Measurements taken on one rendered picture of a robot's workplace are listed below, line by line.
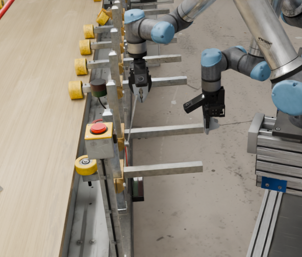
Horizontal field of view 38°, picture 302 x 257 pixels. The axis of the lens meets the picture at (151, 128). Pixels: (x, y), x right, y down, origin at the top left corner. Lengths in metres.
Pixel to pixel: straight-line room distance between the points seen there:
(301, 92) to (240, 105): 2.43
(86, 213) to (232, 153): 1.56
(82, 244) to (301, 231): 1.11
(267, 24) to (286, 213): 1.31
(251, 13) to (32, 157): 0.92
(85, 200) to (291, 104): 0.96
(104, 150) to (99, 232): 0.63
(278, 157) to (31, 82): 1.25
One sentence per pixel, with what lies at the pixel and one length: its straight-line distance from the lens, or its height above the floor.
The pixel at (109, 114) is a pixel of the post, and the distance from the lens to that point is 1.42.
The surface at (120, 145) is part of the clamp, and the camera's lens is 1.75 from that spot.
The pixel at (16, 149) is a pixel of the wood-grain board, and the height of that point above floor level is 0.90.
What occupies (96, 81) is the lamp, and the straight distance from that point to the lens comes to 1.67.
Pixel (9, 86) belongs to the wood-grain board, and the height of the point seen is 0.90.
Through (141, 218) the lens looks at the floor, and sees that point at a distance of 2.66.
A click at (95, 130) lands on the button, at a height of 1.23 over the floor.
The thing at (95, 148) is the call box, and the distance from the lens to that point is 1.15.
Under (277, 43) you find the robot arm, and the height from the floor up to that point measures 1.35.
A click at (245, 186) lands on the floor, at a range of 2.87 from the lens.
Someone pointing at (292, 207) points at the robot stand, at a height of 0.21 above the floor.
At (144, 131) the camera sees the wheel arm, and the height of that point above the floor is 0.86.
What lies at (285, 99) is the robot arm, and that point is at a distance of 1.32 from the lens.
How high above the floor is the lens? 1.83
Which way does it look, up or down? 32 degrees down
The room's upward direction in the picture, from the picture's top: 5 degrees counter-clockwise
